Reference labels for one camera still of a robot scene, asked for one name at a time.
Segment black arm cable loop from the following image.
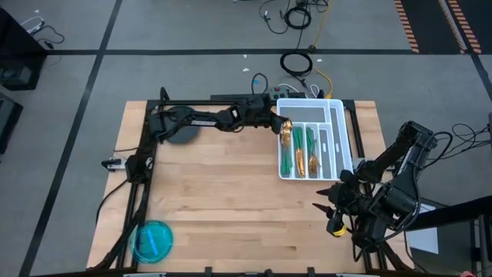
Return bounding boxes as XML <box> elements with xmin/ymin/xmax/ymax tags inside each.
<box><xmin>251</xmin><ymin>72</ymin><xmax>269</xmax><ymax>95</ymax></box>

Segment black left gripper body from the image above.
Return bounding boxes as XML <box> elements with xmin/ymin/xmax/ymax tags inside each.
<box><xmin>245</xmin><ymin>95</ymin><xmax>278</xmax><ymax>128</ymax></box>

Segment black table bar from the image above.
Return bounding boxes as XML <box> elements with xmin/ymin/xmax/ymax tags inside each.
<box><xmin>403</xmin><ymin>195</ymin><xmax>492</xmax><ymax>277</ymax></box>

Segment white paper sheet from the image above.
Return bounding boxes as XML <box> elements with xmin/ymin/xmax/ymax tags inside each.
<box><xmin>405</xmin><ymin>202</ymin><xmax>440</xmax><ymax>255</ymax></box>

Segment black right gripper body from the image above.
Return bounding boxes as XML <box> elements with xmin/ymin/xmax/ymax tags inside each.
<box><xmin>326</xmin><ymin>170</ymin><xmax>366</xmax><ymax>238</ymax></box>

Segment grey clamp bracket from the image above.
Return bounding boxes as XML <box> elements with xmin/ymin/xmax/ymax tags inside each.
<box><xmin>101</xmin><ymin>156</ymin><xmax>128</xmax><ymax>172</ymax></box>

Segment black coiled cable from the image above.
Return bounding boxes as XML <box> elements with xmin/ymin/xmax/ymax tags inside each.
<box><xmin>279</xmin><ymin>51</ymin><xmax>313</xmax><ymax>77</ymax></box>
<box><xmin>283</xmin><ymin>6</ymin><xmax>312</xmax><ymax>31</ymax></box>

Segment blue transparent round plate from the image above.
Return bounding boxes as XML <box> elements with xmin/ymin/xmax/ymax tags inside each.
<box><xmin>128</xmin><ymin>219</ymin><xmax>174</xmax><ymax>265</ymax></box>

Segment thin black cable white plug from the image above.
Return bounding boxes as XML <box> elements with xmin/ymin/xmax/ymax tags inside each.
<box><xmin>258</xmin><ymin>0</ymin><xmax>290</xmax><ymax>35</ymax></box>

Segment black round plate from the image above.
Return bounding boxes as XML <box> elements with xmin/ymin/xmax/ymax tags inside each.
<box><xmin>165</xmin><ymin>105</ymin><xmax>201</xmax><ymax>145</ymax></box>

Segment gold spoon green handle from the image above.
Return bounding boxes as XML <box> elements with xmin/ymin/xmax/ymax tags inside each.
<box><xmin>281</xmin><ymin>130</ymin><xmax>293</xmax><ymax>177</ymax></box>
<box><xmin>282</xmin><ymin>130</ymin><xmax>294</xmax><ymax>176</ymax></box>
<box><xmin>281</xmin><ymin>118</ymin><xmax>294</xmax><ymax>153</ymax></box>

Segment black desk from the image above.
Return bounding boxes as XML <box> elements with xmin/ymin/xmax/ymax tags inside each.
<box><xmin>0</xmin><ymin>7</ymin><xmax>48</xmax><ymax>92</ymax></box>

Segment grey power strip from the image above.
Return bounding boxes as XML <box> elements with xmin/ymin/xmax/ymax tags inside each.
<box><xmin>268</xmin><ymin>86</ymin><xmax>290</xmax><ymax>100</ymax></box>

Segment green utensil handle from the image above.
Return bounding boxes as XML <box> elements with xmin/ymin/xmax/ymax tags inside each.
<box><xmin>280</xmin><ymin>130</ymin><xmax>291</xmax><ymax>177</ymax></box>

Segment black mat orange striped edges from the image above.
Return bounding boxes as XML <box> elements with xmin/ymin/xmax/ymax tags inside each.
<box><xmin>392</xmin><ymin>0</ymin><xmax>492</xmax><ymax>55</ymax></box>

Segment black cable bundle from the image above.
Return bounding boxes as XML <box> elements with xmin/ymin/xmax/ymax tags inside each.
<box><xmin>437</xmin><ymin>122</ymin><xmax>492</xmax><ymax>155</ymax></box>

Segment gold knife green handle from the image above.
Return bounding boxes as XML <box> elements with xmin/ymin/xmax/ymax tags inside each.
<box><xmin>292</xmin><ymin>126</ymin><xmax>303</xmax><ymax>179</ymax></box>
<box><xmin>295</xmin><ymin>127</ymin><xmax>306</xmax><ymax>179</ymax></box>
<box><xmin>294</xmin><ymin>126</ymin><xmax>306</xmax><ymax>178</ymax></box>
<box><xmin>294</xmin><ymin>127</ymin><xmax>304</xmax><ymax>179</ymax></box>

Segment yellow cable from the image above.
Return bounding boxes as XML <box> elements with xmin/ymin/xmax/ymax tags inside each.
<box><xmin>311</xmin><ymin>0</ymin><xmax>334</xmax><ymax>99</ymax></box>

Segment white cutlery tray grey pads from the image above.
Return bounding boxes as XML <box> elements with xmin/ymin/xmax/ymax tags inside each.
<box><xmin>275</xmin><ymin>98</ymin><xmax>354</xmax><ymax>182</ymax></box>

